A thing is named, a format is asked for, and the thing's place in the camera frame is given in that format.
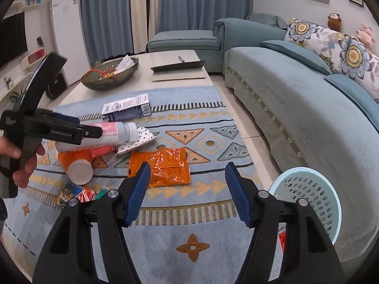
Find white paper leaflet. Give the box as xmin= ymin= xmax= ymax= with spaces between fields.
xmin=114 ymin=55 xmax=135 ymax=73

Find white and blue box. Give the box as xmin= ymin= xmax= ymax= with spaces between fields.
xmin=101 ymin=93 xmax=152 ymax=122

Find light blue plastic basket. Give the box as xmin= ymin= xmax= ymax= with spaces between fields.
xmin=268 ymin=167 xmax=342 ymax=247

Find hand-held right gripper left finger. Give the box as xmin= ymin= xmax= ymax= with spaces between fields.
xmin=32 ymin=162 xmax=152 ymax=284

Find brown monkey plush toy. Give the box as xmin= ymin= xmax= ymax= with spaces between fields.
xmin=327 ymin=12 xmax=343 ymax=32

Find white coffee table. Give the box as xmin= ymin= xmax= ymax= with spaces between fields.
xmin=47 ymin=49 xmax=214 ymax=111

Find dark perforated bowl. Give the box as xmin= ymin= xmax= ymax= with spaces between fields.
xmin=81 ymin=56 xmax=140 ymax=91

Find red and white box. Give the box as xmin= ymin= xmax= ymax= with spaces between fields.
xmin=20 ymin=48 xmax=47 ymax=67

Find orange foil packet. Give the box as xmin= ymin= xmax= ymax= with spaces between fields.
xmin=128 ymin=147 xmax=190 ymax=189

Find black speaker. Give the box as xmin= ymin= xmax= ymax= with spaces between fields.
xmin=45 ymin=71 xmax=68 ymax=100

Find patterned blue rug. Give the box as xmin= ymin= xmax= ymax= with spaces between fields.
xmin=0 ymin=86 xmax=285 ymax=284

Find floral cushion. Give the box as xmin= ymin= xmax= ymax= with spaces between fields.
xmin=284 ymin=17 xmax=353 ymax=66
xmin=336 ymin=35 xmax=379 ymax=102

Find white television cabinet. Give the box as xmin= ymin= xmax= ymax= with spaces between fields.
xmin=0 ymin=62 xmax=48 ymax=116

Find blue curtain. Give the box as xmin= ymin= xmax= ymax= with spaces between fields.
xmin=158 ymin=0 xmax=254 ymax=35
xmin=79 ymin=0 xmax=133 ymax=63

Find red wrapper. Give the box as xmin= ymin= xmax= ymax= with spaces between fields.
xmin=278 ymin=230 xmax=288 ymax=253

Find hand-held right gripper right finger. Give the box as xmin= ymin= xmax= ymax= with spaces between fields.
xmin=224 ymin=163 xmax=346 ymax=284

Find black tray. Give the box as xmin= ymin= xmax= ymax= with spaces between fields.
xmin=150 ymin=60 xmax=206 ymax=72

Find blue cushion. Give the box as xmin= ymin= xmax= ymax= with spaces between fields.
xmin=260 ymin=40 xmax=333 ymax=76

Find white sheer curtain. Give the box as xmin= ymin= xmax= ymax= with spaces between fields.
xmin=130 ymin=0 xmax=161 ymax=54

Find pink wrapper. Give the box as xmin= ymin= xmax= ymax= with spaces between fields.
xmin=88 ymin=144 xmax=117 ymax=160

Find polka dot paper packet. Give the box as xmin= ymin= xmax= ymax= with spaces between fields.
xmin=116 ymin=126 xmax=158 ymax=156

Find pink plush toy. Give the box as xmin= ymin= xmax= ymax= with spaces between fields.
xmin=356 ymin=23 xmax=374 ymax=48

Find orange rimmed round object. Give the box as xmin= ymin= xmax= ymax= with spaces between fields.
xmin=82 ymin=68 xmax=119 ymax=83

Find orange bottle with white cap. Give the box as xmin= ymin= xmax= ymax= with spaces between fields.
xmin=57 ymin=149 xmax=95 ymax=186

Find colourful snack packet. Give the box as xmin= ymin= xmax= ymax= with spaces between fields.
xmin=54 ymin=180 xmax=97 ymax=209

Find white refrigerator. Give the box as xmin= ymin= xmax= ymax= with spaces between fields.
xmin=51 ymin=0 xmax=91 ymax=87

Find white bottle with pink label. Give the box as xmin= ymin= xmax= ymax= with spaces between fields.
xmin=55 ymin=121 xmax=138 ymax=152

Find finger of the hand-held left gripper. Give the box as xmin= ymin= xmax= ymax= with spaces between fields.
xmin=38 ymin=109 xmax=81 ymax=125
xmin=79 ymin=124 xmax=103 ymax=139

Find person's left hand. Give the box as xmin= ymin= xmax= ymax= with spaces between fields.
xmin=0 ymin=137 xmax=46 ymax=189

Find blue sofa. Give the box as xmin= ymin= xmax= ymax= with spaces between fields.
xmin=146 ymin=12 xmax=379 ymax=263

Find black television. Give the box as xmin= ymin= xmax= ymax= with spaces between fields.
xmin=0 ymin=11 xmax=29 ymax=69

